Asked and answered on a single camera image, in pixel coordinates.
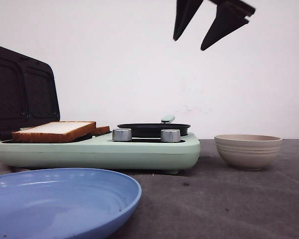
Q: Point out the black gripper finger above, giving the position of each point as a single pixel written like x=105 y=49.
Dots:
x=185 y=11

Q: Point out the beige ribbed bowl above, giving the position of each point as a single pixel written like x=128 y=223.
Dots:
x=245 y=151

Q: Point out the left silver knob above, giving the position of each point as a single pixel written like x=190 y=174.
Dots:
x=122 y=134

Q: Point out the mint green breakfast maker base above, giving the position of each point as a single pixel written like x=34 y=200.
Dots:
x=104 y=153

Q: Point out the toast slice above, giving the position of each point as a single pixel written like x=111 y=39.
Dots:
x=54 y=132
x=101 y=130

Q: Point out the blue plate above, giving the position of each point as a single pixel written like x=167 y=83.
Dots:
x=66 y=203

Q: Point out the small black frying pan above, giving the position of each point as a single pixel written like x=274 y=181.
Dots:
x=153 y=130

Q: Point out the right silver knob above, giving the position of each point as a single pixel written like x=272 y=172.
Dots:
x=170 y=135

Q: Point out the breakfast maker lid with plate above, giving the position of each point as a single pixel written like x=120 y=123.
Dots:
x=28 y=95

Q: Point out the silver knob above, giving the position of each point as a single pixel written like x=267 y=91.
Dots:
x=122 y=134
x=170 y=135

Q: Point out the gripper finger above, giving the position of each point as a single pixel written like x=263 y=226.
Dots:
x=230 y=16

